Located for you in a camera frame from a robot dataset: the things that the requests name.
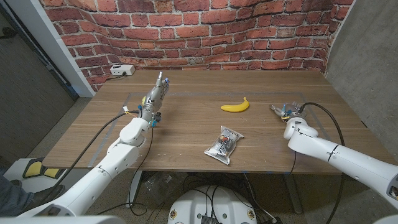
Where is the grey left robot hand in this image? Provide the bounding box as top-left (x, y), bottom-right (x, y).
top-left (139, 71), bottom-right (170, 128)

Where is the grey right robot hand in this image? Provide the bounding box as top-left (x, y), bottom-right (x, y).
top-left (269, 101), bottom-right (307, 123)

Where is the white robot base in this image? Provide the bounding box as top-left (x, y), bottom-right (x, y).
top-left (167, 185), bottom-right (258, 224)

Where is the yellow toy banana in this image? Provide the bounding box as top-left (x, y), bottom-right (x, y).
top-left (220, 96), bottom-right (251, 113)

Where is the clear plastic snack package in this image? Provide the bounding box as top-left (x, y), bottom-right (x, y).
top-left (204, 125), bottom-right (244, 166)

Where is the white power strip box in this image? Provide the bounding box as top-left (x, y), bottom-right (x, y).
top-left (109, 64), bottom-right (136, 77)

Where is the grey table leg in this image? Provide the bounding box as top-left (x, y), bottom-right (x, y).
top-left (283, 173), bottom-right (303, 215)

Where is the clear plastic bag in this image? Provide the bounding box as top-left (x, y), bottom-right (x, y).
top-left (141, 171), bottom-right (187, 206)

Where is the white table leg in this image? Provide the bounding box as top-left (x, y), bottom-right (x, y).
top-left (126, 170), bottom-right (144, 208)

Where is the yellow and white floor machine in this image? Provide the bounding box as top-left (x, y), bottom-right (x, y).
top-left (6, 157), bottom-right (78, 194)

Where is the person leg in jeans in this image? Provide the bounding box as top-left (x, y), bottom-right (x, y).
top-left (0, 174), bottom-right (35, 217)

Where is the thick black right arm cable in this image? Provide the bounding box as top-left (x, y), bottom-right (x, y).
top-left (298, 101), bottom-right (346, 224)

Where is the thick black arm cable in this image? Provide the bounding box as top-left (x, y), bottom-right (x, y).
top-left (46, 110), bottom-right (141, 200)
top-left (298, 101), bottom-right (346, 224)

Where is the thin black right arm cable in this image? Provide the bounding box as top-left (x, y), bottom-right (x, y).
top-left (289, 151), bottom-right (298, 177)

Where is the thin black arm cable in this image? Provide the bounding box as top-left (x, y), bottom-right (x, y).
top-left (289, 151), bottom-right (298, 177)
top-left (127, 126), bottom-right (155, 216)

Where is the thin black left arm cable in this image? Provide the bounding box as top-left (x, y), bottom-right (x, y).
top-left (127, 126), bottom-right (155, 216)

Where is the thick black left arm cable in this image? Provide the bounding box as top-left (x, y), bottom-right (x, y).
top-left (46, 110), bottom-right (141, 200)

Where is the printed brick wall backdrop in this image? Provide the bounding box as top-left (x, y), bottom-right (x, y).
top-left (39, 0), bottom-right (355, 93)

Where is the white door frame post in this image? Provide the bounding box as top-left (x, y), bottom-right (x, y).
top-left (6, 0), bottom-right (96, 98)

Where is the black door handle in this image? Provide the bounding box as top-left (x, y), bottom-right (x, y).
top-left (0, 27), bottom-right (19, 40)

